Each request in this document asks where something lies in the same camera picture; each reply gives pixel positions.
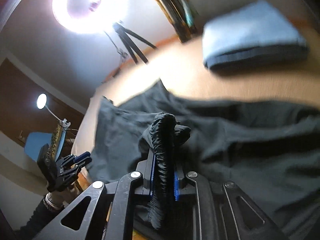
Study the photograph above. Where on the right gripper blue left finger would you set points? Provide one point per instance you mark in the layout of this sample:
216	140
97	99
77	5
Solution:
146	168

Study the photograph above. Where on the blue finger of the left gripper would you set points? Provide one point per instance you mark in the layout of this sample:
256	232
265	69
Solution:
79	164
82	157

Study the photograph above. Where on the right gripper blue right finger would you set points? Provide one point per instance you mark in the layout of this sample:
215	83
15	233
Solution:
181	186

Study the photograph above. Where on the dark green pants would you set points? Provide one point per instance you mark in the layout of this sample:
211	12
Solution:
269	148

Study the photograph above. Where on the dark sleeved left forearm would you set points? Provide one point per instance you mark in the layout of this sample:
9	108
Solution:
49	207

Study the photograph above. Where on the person left hand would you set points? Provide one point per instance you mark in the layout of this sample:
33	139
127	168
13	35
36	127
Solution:
62	194

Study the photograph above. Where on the blue chair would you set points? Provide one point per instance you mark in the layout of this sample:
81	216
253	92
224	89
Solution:
36	140

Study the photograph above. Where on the white clip desk lamp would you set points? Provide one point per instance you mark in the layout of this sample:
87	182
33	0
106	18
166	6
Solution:
41	103

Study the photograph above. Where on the beige blanket mat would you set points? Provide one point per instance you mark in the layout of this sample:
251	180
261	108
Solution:
180	68

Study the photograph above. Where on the black tripod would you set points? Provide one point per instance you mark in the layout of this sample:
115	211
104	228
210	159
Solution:
132	48

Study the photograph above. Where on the folded light blue cloth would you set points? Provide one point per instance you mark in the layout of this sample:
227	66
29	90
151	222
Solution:
255	34

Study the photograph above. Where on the bright ring light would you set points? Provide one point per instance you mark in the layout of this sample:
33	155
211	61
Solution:
94	16

